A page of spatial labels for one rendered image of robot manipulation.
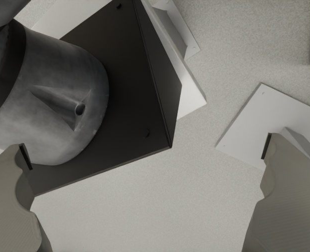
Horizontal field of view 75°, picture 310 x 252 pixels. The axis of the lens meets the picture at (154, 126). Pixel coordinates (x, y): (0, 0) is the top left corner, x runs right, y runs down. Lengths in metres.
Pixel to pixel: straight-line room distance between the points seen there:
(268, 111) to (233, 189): 0.62
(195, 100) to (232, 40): 0.78
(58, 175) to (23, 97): 0.10
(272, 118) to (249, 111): 0.12
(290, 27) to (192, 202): 1.24
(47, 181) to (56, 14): 0.27
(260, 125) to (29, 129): 1.17
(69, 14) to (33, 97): 0.23
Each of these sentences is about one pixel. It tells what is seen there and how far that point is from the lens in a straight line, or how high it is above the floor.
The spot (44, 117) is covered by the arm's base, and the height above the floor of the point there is 0.96.
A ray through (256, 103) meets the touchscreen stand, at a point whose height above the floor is 0.03.
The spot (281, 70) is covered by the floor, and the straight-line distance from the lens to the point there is 1.22.
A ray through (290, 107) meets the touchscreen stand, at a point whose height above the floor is 0.03.
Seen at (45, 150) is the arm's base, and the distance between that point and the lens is 0.23.
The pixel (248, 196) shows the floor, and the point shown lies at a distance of 1.63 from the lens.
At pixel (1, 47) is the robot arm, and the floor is 0.97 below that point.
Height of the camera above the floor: 1.11
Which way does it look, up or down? 61 degrees down
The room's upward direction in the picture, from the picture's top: 160 degrees counter-clockwise
